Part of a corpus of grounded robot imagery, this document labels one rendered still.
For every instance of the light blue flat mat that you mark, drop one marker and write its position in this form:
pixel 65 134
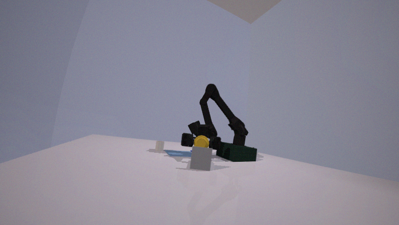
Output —
pixel 178 153

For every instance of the white cylinder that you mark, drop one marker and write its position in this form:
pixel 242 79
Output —
pixel 159 145

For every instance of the yellow plate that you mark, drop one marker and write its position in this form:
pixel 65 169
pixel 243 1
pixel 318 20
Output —
pixel 201 141

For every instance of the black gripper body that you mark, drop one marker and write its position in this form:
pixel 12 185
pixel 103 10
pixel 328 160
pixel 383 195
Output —
pixel 184 138

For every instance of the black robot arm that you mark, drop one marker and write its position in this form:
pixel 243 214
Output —
pixel 208 129

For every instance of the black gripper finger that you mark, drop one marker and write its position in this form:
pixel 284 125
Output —
pixel 190 140
pixel 212 142

